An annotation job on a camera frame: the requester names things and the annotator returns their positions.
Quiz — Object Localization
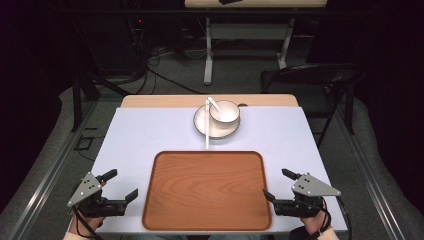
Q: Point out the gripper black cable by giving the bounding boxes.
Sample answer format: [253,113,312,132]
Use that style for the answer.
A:
[289,195,354,240]
[71,205,106,240]

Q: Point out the black square floor frame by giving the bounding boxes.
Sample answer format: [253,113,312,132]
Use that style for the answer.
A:
[73,134,97,153]

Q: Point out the white ceramic spoon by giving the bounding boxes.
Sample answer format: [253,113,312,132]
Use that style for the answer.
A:
[206,96,224,120]

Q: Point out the black metal stand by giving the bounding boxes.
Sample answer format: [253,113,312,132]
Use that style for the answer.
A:
[71,70,132,133]

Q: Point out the white-legged desk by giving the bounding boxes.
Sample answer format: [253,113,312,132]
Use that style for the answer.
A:
[183,0,329,86]

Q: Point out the person's right hand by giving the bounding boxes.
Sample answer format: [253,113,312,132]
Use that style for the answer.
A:
[299,208,332,236]

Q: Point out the white round plate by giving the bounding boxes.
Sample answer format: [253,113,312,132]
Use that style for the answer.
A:
[193,103,241,140]

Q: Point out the black equipment with red light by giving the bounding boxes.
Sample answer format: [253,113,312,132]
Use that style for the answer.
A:
[125,13,152,69]

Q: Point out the black floor cables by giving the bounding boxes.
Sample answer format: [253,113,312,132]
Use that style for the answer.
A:
[131,19,204,96]

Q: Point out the white ceramic bowl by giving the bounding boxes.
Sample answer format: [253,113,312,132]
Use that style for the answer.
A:
[209,99,241,127]

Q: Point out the brown wooden tray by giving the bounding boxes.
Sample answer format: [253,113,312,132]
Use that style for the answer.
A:
[142,150,273,232]

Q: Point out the aluminium floor rail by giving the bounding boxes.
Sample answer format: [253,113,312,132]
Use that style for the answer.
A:
[9,99,98,240]
[334,99,407,240]

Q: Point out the white table mat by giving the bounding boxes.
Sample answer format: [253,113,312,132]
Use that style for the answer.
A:
[90,106,349,235]

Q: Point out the light wooden table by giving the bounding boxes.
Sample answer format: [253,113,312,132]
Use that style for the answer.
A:
[120,93,299,109]

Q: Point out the person's left hand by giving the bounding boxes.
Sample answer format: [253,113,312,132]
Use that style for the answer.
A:
[71,213,106,235]

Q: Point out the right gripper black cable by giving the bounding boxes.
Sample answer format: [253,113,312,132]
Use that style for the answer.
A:
[289,195,354,240]

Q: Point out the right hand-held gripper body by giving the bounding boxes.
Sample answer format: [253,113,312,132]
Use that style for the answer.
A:
[273,172,342,219]

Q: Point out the black folding chair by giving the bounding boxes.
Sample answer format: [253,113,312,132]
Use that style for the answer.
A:
[259,62,367,148]

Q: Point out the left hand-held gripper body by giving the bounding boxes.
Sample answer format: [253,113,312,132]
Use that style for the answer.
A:
[67,171,129,218]

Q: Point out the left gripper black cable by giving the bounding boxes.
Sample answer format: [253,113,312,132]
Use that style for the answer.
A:
[71,205,106,240]

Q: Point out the white chopsticks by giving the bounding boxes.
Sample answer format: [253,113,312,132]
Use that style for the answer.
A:
[204,98,211,151]

